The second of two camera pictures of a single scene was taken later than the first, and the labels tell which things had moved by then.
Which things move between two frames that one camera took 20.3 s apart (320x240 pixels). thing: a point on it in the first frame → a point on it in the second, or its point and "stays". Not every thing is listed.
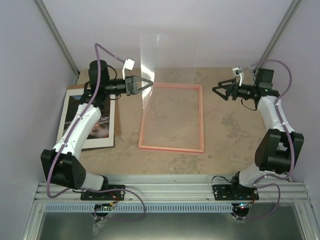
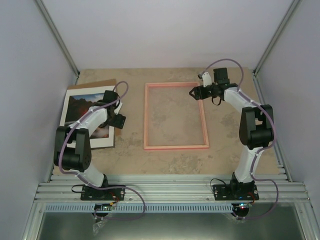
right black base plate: (229, 192) stays
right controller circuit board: (243, 205) stays
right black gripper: (231, 89) → (199, 91)
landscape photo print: (101, 133) stays
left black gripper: (130, 90) → (119, 123)
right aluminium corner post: (279, 32) stays
